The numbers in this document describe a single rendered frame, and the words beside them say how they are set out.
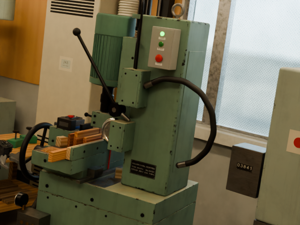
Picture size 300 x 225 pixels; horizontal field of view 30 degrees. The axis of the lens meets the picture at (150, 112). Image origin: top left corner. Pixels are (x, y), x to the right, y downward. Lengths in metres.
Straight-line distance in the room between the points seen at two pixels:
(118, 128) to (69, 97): 1.86
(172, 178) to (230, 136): 1.33
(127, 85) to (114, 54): 0.23
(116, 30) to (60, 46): 1.78
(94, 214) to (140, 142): 0.36
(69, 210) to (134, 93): 0.59
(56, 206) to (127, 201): 0.36
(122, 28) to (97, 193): 0.70
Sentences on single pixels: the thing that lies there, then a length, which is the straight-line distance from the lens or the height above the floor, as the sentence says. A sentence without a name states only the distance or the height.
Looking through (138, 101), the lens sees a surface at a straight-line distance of 2.23.
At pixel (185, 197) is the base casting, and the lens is 2.49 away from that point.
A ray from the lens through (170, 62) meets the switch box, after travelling 2.17.
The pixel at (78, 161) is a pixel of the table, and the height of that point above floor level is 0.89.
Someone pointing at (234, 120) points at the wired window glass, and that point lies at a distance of 3.74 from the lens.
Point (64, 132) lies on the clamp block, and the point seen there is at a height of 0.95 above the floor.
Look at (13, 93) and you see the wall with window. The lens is 4.99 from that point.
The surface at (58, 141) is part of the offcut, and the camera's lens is 2.52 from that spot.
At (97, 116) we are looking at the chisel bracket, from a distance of 2.51.
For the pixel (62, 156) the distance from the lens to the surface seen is 2.30.
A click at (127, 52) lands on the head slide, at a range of 2.38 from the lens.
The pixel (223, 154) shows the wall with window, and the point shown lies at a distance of 3.72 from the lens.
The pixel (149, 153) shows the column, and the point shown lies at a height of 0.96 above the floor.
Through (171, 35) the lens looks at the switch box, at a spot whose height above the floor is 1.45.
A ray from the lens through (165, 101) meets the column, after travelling 2.25.
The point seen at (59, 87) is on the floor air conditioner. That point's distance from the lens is 4.16.
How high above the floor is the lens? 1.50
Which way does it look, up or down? 9 degrees down
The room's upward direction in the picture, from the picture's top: 7 degrees clockwise
